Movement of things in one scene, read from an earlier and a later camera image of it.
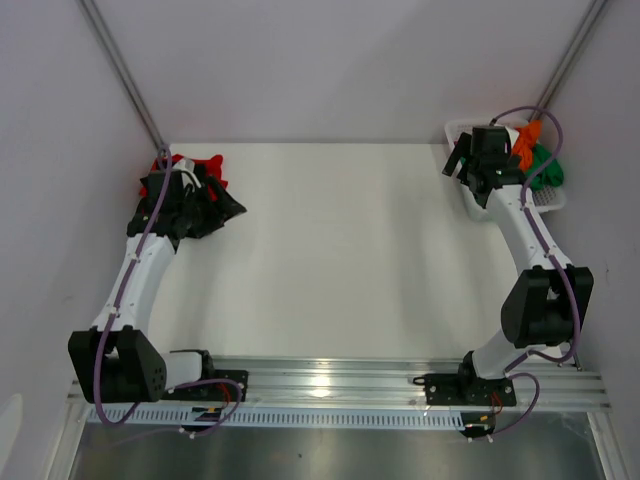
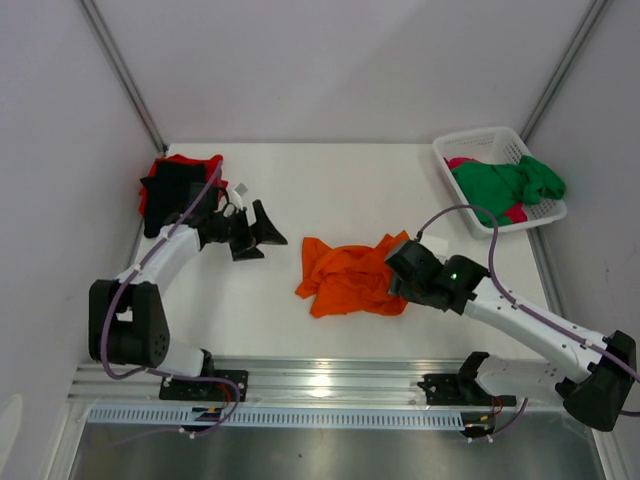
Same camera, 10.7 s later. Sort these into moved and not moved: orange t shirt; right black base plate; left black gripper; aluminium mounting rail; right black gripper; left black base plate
Moved: orange t shirt; right black gripper; left black gripper
Not moved: left black base plate; right black base plate; aluminium mounting rail
